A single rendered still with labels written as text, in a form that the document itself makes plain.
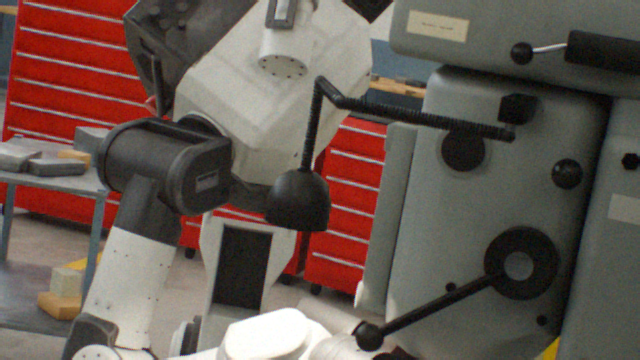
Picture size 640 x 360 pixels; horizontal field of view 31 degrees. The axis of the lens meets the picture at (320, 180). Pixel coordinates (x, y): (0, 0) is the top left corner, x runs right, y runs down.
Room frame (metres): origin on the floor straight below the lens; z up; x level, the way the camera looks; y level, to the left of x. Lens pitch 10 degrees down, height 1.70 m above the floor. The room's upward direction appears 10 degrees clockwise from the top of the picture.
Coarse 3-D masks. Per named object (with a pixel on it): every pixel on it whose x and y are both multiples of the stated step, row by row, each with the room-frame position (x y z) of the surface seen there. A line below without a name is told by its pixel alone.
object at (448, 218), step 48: (432, 96) 1.17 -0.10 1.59; (480, 96) 1.14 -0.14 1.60; (576, 96) 1.12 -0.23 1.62; (432, 144) 1.16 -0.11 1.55; (480, 144) 1.13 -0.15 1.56; (528, 144) 1.13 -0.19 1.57; (576, 144) 1.11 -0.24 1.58; (432, 192) 1.15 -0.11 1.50; (480, 192) 1.14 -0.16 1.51; (528, 192) 1.12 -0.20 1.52; (576, 192) 1.12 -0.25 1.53; (432, 240) 1.15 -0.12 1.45; (480, 240) 1.13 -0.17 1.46; (576, 240) 1.12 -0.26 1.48; (432, 288) 1.14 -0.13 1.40; (432, 336) 1.16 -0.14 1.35; (480, 336) 1.13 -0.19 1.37; (528, 336) 1.12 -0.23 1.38
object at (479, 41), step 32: (416, 0) 1.14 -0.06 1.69; (448, 0) 1.13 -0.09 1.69; (480, 0) 1.12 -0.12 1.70; (512, 0) 1.11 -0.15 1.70; (544, 0) 1.11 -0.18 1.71; (576, 0) 1.10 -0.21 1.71; (608, 0) 1.09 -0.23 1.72; (416, 32) 1.14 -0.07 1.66; (448, 32) 1.13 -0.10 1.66; (480, 32) 1.12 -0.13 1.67; (512, 32) 1.11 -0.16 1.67; (544, 32) 1.10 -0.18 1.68; (608, 32) 1.09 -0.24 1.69; (480, 64) 1.12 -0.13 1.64; (512, 64) 1.11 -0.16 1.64; (544, 64) 1.10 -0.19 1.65; (576, 64) 1.09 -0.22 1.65
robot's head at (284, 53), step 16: (288, 0) 1.50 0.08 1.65; (304, 0) 1.51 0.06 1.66; (304, 16) 1.49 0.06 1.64; (272, 32) 1.48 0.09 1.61; (288, 32) 1.47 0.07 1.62; (304, 32) 1.48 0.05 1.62; (272, 48) 1.46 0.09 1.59; (288, 48) 1.46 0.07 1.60; (304, 48) 1.47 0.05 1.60; (272, 64) 1.48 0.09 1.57; (288, 64) 1.47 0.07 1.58; (304, 64) 1.47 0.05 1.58
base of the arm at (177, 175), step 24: (144, 120) 1.57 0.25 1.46; (168, 120) 1.58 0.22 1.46; (216, 144) 1.50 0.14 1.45; (96, 168) 1.52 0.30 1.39; (192, 168) 1.46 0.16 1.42; (216, 168) 1.51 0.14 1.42; (120, 192) 1.55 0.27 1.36; (168, 192) 1.46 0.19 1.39; (192, 192) 1.47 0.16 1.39; (216, 192) 1.51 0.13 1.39; (192, 216) 1.48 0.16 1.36
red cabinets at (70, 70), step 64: (64, 0) 6.46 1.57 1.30; (128, 0) 6.39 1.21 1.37; (64, 64) 6.44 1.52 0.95; (128, 64) 6.37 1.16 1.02; (64, 128) 6.44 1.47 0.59; (384, 128) 5.90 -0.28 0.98; (0, 192) 6.51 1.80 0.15; (64, 192) 6.43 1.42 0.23; (192, 256) 6.35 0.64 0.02; (320, 256) 5.98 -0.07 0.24
